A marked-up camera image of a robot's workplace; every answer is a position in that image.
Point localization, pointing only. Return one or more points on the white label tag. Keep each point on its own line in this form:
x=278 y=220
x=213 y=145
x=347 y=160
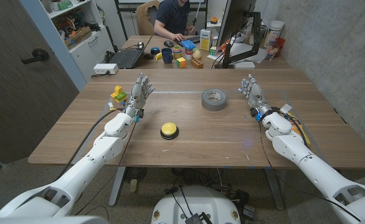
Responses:
x=286 y=108

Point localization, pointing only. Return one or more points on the small orange toy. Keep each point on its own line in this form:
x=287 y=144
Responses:
x=213 y=20

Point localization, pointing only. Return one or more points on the person in dark shirt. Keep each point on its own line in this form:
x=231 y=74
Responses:
x=173 y=15

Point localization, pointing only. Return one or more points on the dark blue mug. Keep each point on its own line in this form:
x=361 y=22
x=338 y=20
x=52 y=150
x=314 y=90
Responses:
x=167 y=56

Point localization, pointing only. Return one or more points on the blue plastic toy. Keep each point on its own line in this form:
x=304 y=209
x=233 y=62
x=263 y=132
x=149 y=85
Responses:
x=188 y=44

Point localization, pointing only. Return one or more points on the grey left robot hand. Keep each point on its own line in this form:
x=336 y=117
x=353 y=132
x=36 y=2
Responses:
x=137 y=98

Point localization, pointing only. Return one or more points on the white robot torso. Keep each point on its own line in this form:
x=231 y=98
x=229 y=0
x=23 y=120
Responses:
x=198 y=205

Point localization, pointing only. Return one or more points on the yellow push button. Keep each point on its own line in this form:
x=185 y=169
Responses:
x=169 y=128

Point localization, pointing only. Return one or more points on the cardboard box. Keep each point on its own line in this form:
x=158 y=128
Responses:
x=78 y=37

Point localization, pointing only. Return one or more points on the thin metal rod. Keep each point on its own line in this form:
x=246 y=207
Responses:
x=197 y=12

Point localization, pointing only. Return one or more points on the grey table leg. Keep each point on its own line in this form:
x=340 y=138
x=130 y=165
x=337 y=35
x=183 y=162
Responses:
x=117 y=186
x=275 y=189

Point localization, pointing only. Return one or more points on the orange brick block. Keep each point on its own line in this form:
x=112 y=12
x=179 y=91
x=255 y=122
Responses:
x=197 y=64

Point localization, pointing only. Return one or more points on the white power strip box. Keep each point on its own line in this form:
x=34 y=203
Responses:
x=105 y=68

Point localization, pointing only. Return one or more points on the red cup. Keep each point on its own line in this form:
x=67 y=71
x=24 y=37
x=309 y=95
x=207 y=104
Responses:
x=280 y=45

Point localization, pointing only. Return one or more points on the multicolour Rubik's cube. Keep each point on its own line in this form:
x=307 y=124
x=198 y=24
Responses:
x=181 y=63

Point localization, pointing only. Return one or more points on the white flat box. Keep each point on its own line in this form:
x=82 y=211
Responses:
x=244 y=64

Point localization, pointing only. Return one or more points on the white labelled canister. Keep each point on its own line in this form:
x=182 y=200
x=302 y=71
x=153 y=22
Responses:
x=274 y=32

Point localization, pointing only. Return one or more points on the orange plastic toy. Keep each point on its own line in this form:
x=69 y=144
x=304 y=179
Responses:
x=223 y=46

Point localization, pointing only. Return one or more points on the dark wooden door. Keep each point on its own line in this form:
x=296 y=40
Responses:
x=14 y=93

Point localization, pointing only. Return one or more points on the brown office chair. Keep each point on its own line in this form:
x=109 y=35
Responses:
x=143 y=18

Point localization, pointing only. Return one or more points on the black computer mouse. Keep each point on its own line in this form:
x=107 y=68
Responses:
x=168 y=43

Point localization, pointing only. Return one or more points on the grey duct tape roll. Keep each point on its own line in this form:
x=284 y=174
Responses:
x=213 y=105

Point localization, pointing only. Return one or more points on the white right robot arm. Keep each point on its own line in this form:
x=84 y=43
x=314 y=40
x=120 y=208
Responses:
x=313 y=168

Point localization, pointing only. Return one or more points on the black computer monitor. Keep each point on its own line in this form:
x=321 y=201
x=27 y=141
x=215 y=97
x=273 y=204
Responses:
x=235 y=15

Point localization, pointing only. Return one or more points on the yellow green Lego block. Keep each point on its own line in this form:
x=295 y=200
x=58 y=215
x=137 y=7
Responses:
x=119 y=95

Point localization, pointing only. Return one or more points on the yellow toy banana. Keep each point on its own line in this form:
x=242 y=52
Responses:
x=158 y=56

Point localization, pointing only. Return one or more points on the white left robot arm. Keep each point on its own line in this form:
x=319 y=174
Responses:
x=76 y=174

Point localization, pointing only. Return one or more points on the black keyboard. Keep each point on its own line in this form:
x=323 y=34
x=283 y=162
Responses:
x=191 y=40

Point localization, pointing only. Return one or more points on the green white Rubik's cube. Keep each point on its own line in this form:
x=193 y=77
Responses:
x=213 y=51

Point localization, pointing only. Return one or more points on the black laptop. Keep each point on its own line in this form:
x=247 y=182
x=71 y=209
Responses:
x=126 y=58

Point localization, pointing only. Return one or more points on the white yellow sugar box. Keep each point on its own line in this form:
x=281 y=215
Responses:
x=205 y=40

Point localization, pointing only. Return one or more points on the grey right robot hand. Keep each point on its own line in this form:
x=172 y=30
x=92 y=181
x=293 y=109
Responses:
x=255 y=96

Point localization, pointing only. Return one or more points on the cream egg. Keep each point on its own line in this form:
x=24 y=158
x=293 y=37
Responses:
x=197 y=54

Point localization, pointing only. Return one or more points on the white shelf cabinet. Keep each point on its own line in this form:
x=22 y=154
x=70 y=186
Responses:
x=89 y=51

